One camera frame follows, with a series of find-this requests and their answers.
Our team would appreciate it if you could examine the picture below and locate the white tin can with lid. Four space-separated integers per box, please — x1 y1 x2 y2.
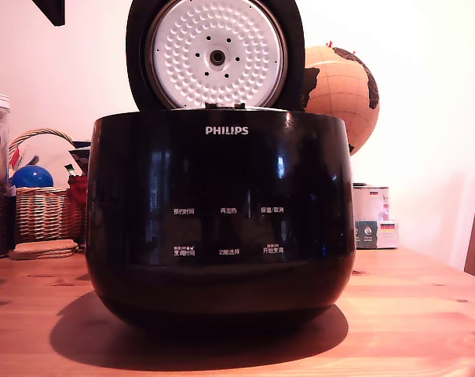
352 181 392 222

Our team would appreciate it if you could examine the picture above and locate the wicker basket with handle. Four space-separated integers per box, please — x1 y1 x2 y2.
8 127 86 244

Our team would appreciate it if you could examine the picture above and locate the black white dotted paper cone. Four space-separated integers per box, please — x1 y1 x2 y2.
68 141 92 178

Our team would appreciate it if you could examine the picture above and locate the cork globe on stand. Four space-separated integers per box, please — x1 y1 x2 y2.
301 44 381 157

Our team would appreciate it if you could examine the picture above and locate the stack of cork coasters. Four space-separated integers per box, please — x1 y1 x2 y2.
8 240 80 262

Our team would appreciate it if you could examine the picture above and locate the black rice cooker lid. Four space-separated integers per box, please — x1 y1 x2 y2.
126 0 306 113

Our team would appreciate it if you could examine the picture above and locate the blue ball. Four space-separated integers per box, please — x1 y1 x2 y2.
10 164 55 189

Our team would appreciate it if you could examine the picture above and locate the black Philips rice cooker body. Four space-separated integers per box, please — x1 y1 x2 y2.
84 108 356 328

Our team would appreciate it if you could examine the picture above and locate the red knitted pouch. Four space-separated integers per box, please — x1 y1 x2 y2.
66 174 90 206

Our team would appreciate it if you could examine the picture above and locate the white box with labels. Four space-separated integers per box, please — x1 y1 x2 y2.
354 218 400 251

